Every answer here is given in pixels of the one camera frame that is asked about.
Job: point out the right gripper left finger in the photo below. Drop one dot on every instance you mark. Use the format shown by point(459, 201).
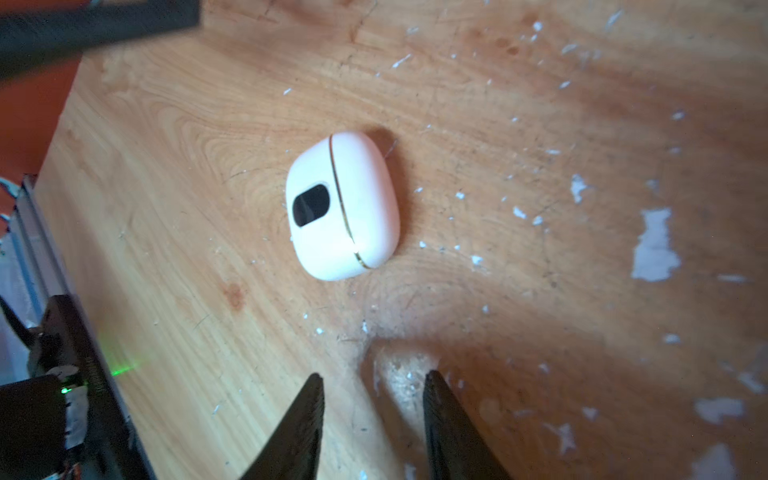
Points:
point(293, 450)

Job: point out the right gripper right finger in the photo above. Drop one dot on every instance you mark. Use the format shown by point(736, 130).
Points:
point(455, 448)

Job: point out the white earbud charging case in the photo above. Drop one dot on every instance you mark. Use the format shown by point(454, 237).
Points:
point(342, 209)

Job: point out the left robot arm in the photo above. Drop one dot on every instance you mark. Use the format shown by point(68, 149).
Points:
point(35, 38)

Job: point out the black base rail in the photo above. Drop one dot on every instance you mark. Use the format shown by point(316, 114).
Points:
point(62, 415)

